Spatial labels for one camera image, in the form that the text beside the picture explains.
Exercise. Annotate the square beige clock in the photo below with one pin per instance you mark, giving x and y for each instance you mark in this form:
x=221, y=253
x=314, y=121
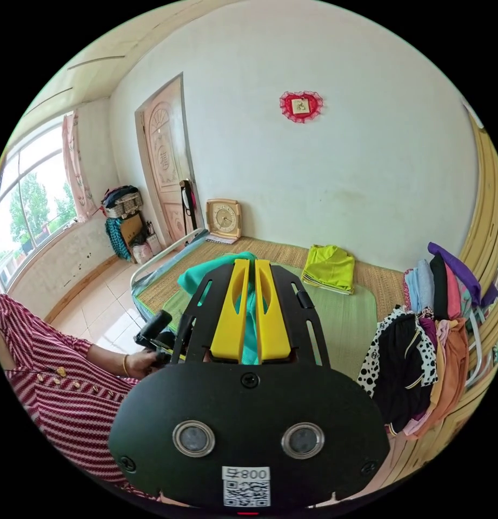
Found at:
x=223, y=220

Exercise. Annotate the person's left forearm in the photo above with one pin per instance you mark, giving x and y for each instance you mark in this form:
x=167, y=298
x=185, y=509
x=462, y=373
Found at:
x=107, y=359

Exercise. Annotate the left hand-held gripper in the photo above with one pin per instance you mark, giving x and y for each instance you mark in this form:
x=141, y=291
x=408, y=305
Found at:
x=184, y=336

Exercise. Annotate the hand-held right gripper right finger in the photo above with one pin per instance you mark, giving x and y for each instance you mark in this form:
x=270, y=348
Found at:
x=273, y=328

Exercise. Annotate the light wooden furniture panel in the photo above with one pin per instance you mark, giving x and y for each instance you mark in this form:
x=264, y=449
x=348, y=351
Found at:
x=486, y=227

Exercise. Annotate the person's left hand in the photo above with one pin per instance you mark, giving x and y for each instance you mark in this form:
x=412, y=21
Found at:
x=145, y=365

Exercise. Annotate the window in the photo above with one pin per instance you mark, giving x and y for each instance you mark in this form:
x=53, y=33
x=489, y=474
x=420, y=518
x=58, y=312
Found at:
x=25, y=202

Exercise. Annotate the brown cardboard carton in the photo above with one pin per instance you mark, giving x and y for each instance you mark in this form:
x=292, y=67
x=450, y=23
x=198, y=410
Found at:
x=131, y=229

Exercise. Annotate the pink floral curtain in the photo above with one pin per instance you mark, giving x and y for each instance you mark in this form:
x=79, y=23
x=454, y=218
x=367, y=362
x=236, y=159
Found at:
x=75, y=170

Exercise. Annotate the red heart wall ornament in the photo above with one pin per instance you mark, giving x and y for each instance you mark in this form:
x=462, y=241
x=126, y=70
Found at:
x=301, y=106

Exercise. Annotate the pile of clothes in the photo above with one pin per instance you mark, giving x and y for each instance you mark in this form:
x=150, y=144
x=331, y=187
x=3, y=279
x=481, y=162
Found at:
x=407, y=365

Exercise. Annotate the pink carved door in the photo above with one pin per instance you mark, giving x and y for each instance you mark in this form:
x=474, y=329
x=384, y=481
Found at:
x=167, y=170

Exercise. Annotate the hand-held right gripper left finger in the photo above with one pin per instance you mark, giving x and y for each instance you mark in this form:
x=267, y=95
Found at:
x=228, y=324

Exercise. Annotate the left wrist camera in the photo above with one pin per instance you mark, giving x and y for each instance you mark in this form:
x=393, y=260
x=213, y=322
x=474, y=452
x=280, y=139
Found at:
x=153, y=327

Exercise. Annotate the bed with woven mat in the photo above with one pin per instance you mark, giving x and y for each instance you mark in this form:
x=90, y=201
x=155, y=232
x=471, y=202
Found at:
x=346, y=320

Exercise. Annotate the stack of lime green clothes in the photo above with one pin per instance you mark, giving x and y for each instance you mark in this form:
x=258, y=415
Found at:
x=330, y=265

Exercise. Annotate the wicker basket with clothes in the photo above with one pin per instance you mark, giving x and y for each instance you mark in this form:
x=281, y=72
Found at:
x=123, y=200

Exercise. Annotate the person's body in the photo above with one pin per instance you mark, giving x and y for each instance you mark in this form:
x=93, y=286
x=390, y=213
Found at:
x=58, y=397

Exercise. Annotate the cyan long sleeve shirt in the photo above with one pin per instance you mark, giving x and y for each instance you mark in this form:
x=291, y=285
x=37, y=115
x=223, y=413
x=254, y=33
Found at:
x=192, y=279

